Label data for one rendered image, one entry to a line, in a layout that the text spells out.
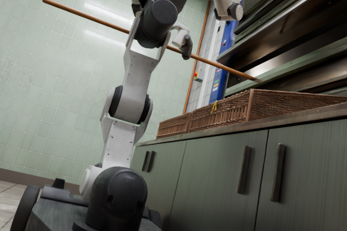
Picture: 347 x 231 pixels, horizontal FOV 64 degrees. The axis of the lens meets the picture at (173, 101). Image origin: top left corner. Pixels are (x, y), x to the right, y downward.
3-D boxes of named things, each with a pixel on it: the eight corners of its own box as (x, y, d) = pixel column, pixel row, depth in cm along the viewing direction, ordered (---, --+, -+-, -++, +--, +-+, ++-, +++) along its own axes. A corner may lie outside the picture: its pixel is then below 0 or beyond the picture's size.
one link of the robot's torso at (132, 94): (146, 126, 116) (175, 26, 125) (105, 113, 111) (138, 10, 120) (139, 126, 131) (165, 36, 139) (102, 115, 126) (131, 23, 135)
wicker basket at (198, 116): (259, 159, 162) (266, 114, 169) (349, 161, 110) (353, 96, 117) (184, 137, 149) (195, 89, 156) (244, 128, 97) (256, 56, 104)
